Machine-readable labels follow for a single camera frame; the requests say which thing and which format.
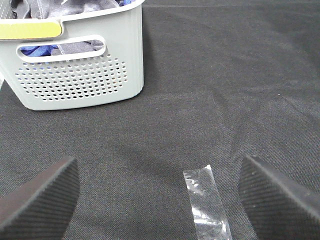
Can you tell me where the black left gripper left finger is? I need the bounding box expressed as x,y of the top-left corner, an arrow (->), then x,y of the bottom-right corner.
0,156 -> 80,240

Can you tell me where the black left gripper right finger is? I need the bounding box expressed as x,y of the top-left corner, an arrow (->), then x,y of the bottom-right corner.
238,156 -> 320,240

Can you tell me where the grey towel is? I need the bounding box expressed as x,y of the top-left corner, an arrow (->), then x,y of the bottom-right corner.
9,0 -> 123,19

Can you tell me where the middle clear tape strip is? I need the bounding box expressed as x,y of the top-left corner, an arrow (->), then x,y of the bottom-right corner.
183,164 -> 232,240

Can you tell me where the black table cloth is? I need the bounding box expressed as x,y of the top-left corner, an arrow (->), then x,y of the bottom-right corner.
0,0 -> 320,240

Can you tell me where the blue cloth in basket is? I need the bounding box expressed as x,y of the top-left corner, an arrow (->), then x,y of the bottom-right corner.
19,45 -> 58,57

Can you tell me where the grey perforated laundry basket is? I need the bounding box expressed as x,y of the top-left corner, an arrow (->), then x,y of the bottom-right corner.
0,0 -> 144,111

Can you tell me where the yellow basket label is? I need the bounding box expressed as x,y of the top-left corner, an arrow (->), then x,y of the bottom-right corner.
0,19 -> 63,40

